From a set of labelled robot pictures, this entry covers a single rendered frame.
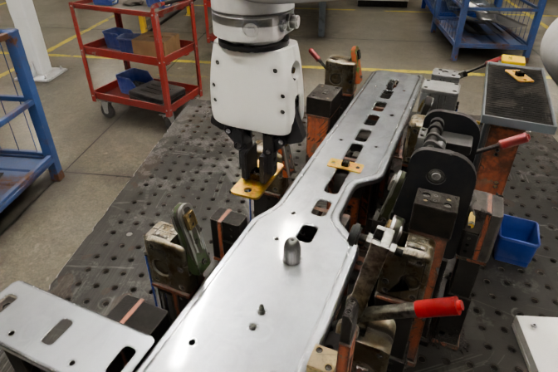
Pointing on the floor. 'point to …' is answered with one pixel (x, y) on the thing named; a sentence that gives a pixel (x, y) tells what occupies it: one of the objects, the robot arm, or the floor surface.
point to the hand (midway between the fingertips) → (257, 162)
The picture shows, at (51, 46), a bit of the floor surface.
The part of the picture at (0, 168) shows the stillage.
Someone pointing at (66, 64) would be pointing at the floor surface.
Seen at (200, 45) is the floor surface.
